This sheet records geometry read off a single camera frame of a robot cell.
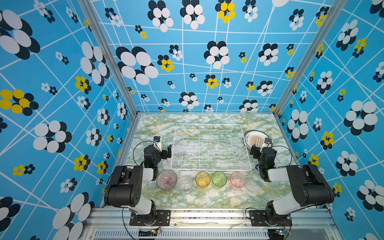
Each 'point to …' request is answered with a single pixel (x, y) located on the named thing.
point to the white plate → (254, 137)
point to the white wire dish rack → (205, 147)
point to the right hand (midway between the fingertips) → (264, 146)
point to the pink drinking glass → (237, 180)
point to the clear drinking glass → (185, 183)
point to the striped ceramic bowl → (166, 180)
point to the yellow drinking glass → (202, 179)
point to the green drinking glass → (219, 179)
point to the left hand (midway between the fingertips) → (164, 143)
